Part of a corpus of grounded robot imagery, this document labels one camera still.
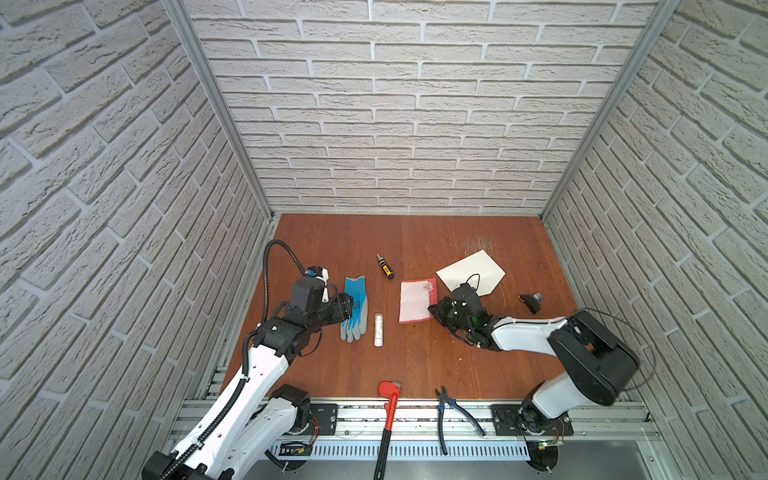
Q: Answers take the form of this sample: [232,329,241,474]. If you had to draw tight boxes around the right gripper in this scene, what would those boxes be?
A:
[426,296,472,335]

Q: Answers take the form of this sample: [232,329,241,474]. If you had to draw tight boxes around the pink white letter card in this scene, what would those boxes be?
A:
[399,278,438,324]

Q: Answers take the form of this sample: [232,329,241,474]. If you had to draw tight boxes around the cream envelope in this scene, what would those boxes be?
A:
[436,250,505,296]

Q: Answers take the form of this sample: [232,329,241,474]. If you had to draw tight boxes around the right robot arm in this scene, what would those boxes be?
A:
[428,283,640,435]

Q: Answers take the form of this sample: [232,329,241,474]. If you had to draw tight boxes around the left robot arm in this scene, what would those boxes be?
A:
[141,275,354,479]

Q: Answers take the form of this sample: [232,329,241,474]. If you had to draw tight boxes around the blue grey work glove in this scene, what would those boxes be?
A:
[340,276,368,343]

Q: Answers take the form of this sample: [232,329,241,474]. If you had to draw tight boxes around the white glue stick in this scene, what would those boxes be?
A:
[374,313,384,348]

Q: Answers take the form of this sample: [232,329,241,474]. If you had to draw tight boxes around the black yellow stubby screwdriver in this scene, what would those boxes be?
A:
[376,254,395,280]

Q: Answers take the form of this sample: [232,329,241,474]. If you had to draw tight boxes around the red pipe wrench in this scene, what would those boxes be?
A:
[373,381,401,480]

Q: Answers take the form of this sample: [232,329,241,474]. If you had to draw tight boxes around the small black orange object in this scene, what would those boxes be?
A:
[518,292,543,314]

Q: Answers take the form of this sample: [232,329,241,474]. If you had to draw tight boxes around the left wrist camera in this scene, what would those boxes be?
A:
[306,266,329,303]

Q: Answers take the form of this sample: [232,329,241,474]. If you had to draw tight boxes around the blue handled pliers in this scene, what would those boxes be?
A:
[434,386,487,457]

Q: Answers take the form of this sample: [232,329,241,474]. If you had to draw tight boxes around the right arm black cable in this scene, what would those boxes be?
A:
[575,307,656,391]

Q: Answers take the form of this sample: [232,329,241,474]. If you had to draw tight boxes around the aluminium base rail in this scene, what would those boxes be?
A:
[157,383,679,480]

